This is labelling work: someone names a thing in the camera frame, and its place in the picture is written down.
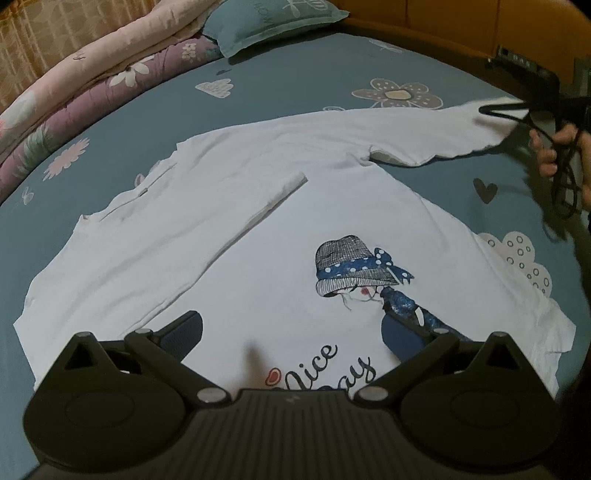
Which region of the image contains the pink floral quilt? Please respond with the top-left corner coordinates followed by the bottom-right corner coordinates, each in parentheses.
top-left (0, 0), bottom-right (232, 162)

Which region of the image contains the teal floral bed sheet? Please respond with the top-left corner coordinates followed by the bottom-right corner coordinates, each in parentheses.
top-left (0, 30), bottom-right (591, 480)

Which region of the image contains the person's right hand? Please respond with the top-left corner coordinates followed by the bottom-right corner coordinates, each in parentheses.
top-left (529, 124), bottom-right (591, 208)

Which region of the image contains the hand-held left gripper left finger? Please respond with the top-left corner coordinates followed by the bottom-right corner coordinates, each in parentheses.
top-left (34, 310), bottom-right (232, 411)

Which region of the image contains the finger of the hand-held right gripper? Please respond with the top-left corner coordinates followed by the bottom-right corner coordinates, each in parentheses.
top-left (480, 112), bottom-right (525, 126)
top-left (479, 102), bottom-right (532, 113)

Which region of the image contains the teal floral pillow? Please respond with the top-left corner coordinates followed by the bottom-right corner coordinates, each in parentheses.
top-left (201, 0), bottom-right (351, 58)

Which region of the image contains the purple floral quilt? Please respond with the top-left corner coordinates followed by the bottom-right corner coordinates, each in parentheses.
top-left (0, 34), bottom-right (225, 204)

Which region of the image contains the beige orange patterned curtain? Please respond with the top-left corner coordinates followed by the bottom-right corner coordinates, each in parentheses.
top-left (0, 0), bottom-right (139, 112)

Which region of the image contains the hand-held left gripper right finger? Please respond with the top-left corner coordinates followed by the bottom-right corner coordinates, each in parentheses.
top-left (353, 318), bottom-right (550, 411)

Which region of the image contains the black cable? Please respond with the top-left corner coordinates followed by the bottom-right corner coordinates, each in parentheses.
top-left (526, 99), bottom-right (587, 241)

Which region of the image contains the white printed shirt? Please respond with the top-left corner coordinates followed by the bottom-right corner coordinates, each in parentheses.
top-left (13, 99), bottom-right (578, 402)

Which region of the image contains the wooden headboard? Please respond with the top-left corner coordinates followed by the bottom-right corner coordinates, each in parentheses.
top-left (332, 0), bottom-right (591, 97)

